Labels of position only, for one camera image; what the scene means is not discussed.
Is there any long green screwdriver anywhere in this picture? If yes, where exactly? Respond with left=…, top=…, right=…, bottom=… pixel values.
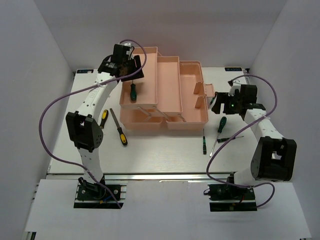
left=209, top=116, right=227, bottom=157

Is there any short green screwdriver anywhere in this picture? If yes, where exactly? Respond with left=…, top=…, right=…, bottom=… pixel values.
left=130, top=81, right=137, bottom=102

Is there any small precision screwdriver angled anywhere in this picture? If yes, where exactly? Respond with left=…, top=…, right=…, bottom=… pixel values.
left=217, top=136, right=243, bottom=143

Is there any pink plastic toolbox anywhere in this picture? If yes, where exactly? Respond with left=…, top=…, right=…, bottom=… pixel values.
left=119, top=46, right=215, bottom=131

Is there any yellow black long screwdriver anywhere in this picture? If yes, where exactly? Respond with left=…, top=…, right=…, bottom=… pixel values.
left=99, top=109, right=109, bottom=129

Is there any yellow black handled file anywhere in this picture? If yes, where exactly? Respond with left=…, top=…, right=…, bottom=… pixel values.
left=109, top=108, right=128, bottom=146

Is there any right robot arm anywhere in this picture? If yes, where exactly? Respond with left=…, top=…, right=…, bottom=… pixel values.
left=211, top=84, right=297, bottom=200

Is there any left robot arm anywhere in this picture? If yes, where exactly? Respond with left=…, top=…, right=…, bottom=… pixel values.
left=66, top=42, right=144, bottom=200

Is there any right blue label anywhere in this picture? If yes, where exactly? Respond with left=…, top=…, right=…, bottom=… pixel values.
left=224, top=67, right=242, bottom=72

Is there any blue label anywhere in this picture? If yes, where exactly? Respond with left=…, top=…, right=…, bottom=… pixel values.
left=224, top=67, right=242, bottom=72
left=76, top=69, right=94, bottom=74

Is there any left blue label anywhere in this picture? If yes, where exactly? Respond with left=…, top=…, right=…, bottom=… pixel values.
left=76, top=69, right=94, bottom=74

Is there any small precision screwdriver upright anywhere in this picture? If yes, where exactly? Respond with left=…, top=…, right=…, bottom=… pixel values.
left=202, top=129, right=207, bottom=155

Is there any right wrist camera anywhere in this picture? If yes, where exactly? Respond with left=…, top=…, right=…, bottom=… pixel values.
left=228, top=79, right=242, bottom=97

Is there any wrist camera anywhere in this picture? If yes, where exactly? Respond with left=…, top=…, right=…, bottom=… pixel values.
left=123, top=42, right=135, bottom=58
left=228, top=79, right=242, bottom=97

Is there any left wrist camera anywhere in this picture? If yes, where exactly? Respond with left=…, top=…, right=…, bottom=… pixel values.
left=123, top=42, right=135, bottom=58

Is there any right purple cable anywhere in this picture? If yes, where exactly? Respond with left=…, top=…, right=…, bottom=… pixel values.
left=206, top=74, right=279, bottom=208

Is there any purple cable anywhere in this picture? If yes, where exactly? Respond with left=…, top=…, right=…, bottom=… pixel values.
left=206, top=74, right=279, bottom=208
left=39, top=38, right=148, bottom=210

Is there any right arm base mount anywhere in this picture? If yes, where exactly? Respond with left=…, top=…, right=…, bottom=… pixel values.
left=203, top=183, right=258, bottom=212

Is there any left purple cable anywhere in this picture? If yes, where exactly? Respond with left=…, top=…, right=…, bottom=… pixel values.
left=39, top=38, right=148, bottom=210

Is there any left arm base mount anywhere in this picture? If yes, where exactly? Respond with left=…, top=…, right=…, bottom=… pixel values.
left=73, top=184, right=127, bottom=210

